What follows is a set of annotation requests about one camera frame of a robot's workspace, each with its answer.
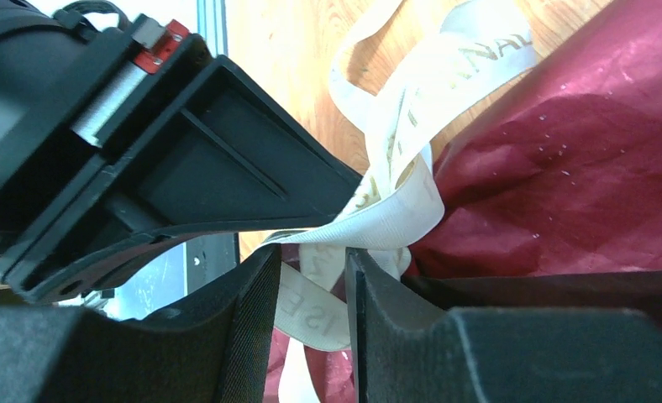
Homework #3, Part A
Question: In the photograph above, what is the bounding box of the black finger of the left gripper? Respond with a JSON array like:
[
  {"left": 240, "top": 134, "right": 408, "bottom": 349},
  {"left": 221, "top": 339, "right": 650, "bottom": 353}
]
[{"left": 0, "top": 57, "right": 360, "bottom": 303}]

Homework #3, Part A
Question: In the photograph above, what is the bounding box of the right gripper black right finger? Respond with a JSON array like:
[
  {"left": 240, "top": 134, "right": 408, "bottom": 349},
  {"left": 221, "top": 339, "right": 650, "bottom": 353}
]
[{"left": 345, "top": 249, "right": 662, "bottom": 402}]

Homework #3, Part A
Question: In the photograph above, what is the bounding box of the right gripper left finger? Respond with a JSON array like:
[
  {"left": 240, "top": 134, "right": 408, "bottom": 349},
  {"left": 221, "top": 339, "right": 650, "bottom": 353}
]
[{"left": 0, "top": 245, "right": 281, "bottom": 402}]

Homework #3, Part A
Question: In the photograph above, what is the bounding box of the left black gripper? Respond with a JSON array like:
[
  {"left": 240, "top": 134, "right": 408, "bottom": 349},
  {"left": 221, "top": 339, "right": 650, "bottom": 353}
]
[{"left": 0, "top": 1, "right": 213, "bottom": 222}]

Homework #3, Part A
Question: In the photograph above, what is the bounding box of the cream printed ribbon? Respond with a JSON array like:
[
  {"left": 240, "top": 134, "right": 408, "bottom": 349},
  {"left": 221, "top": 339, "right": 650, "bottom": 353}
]
[{"left": 267, "top": 1, "right": 536, "bottom": 402}]

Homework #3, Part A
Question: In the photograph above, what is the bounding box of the dark red wrapping paper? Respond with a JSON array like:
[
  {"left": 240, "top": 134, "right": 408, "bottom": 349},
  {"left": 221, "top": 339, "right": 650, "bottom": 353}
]
[{"left": 264, "top": 0, "right": 662, "bottom": 403}]

